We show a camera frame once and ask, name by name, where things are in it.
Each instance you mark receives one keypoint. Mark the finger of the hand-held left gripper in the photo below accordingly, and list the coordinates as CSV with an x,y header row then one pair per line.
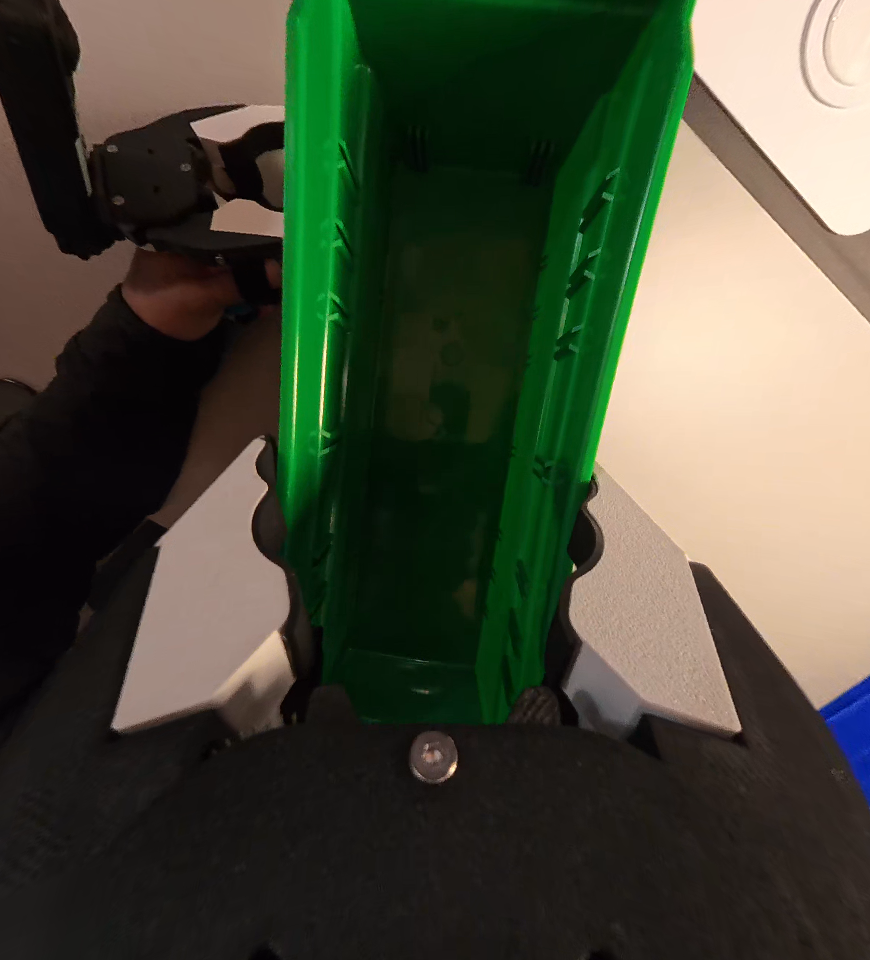
x,y
255,225
247,120

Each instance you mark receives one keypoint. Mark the person's left forearm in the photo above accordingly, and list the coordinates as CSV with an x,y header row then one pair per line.
x,y
90,420

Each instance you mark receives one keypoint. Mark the person's left hand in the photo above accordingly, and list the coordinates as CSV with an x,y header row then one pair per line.
x,y
172,296

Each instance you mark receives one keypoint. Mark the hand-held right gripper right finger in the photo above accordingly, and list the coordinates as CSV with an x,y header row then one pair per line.
x,y
652,622

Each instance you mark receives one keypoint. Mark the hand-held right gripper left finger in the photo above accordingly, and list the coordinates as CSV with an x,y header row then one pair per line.
x,y
210,615

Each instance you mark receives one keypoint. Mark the white and wood document stand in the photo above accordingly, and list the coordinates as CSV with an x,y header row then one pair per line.
x,y
764,75

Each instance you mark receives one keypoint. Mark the green plastic bin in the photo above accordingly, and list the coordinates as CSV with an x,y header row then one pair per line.
x,y
442,375

